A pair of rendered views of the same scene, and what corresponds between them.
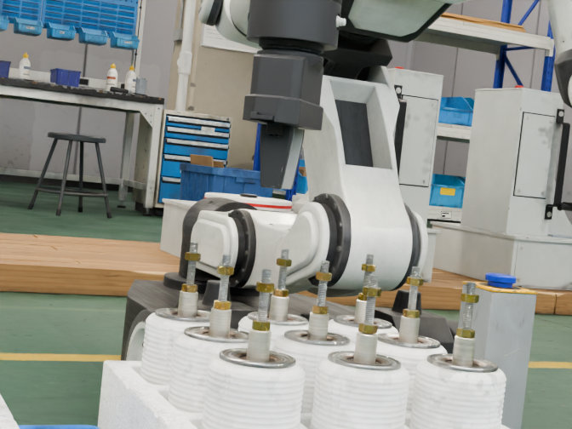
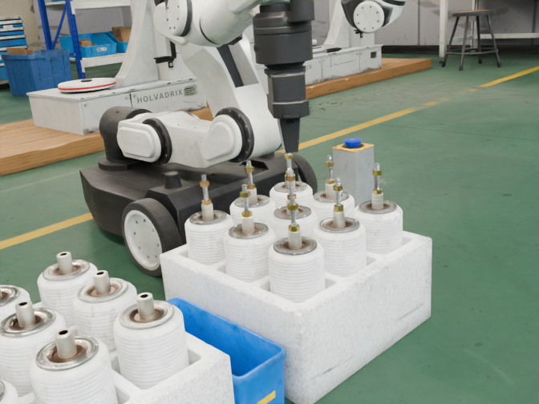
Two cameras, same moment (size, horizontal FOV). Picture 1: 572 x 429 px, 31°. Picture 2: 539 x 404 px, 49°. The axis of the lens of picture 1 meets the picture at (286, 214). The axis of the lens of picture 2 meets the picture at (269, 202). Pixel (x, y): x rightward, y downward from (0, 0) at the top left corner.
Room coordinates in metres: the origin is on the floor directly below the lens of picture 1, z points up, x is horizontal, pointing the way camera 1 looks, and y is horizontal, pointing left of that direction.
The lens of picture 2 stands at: (0.14, 0.37, 0.65)
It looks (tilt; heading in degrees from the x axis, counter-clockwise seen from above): 19 degrees down; 340
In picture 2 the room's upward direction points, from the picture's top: 4 degrees counter-clockwise
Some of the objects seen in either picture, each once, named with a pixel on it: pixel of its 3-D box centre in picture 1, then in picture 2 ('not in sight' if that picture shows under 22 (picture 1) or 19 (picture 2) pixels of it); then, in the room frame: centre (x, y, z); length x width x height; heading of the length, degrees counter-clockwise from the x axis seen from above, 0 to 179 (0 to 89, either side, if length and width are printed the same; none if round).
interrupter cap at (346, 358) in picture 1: (363, 362); (339, 225); (1.05, -0.10, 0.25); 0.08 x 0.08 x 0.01
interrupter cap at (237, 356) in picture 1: (257, 359); (295, 246); (1.00, 0.01, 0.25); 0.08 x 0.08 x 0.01
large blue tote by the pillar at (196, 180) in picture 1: (224, 199); (38, 73); (5.93, 0.36, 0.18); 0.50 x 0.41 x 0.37; 29
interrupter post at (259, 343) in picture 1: (259, 346); (294, 239); (1.00, 0.01, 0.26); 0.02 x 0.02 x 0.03
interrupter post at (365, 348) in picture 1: (365, 349); (338, 218); (1.05, -0.10, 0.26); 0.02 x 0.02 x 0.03
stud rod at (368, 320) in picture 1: (369, 311); (338, 198); (1.05, -0.10, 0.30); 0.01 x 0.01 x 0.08
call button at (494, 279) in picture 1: (500, 282); (352, 143); (1.34, -0.29, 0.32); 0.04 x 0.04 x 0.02
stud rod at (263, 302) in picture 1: (262, 307); (293, 218); (1.00, 0.01, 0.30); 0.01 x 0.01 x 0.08
